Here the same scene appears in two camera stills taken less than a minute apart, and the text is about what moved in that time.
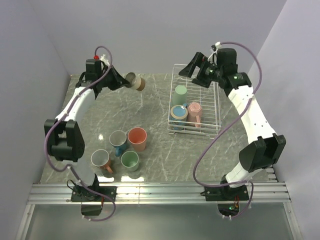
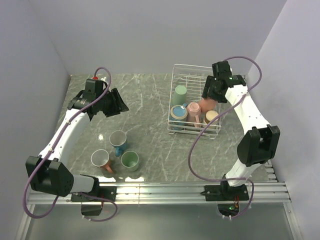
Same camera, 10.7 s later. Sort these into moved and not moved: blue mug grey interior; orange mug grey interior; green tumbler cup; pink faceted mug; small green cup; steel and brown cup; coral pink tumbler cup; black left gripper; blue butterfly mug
Moved: black left gripper; steel and brown cup; coral pink tumbler cup
Not moved: green tumbler cup; blue mug grey interior; blue butterfly mug; small green cup; orange mug grey interior; pink faceted mug
